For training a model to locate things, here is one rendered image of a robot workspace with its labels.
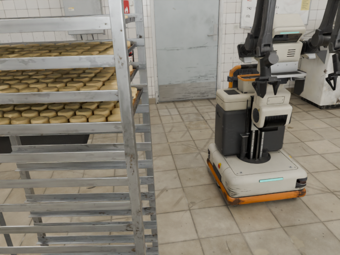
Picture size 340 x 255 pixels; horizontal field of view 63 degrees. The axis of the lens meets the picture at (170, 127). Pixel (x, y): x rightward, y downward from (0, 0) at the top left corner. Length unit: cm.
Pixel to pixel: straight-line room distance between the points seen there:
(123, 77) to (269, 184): 172
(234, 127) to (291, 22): 86
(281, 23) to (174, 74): 292
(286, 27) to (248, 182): 108
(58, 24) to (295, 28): 145
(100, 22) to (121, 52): 9
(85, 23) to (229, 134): 174
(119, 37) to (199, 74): 402
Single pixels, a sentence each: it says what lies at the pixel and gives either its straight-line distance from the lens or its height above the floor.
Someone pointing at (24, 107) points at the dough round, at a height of 115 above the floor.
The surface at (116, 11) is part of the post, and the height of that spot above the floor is 144.
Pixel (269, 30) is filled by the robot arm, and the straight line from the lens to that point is 164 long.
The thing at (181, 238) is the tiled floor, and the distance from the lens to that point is 203.
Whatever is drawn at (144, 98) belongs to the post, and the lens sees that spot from 119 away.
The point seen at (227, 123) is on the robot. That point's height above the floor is 59.
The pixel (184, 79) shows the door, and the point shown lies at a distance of 463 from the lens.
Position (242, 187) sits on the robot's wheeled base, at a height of 21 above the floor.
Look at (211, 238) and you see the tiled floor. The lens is 205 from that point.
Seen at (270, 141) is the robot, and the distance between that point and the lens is 247.
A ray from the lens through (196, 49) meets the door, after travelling 459.
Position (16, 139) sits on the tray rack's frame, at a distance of 144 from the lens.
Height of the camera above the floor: 144
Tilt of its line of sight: 23 degrees down
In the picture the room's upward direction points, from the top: 2 degrees counter-clockwise
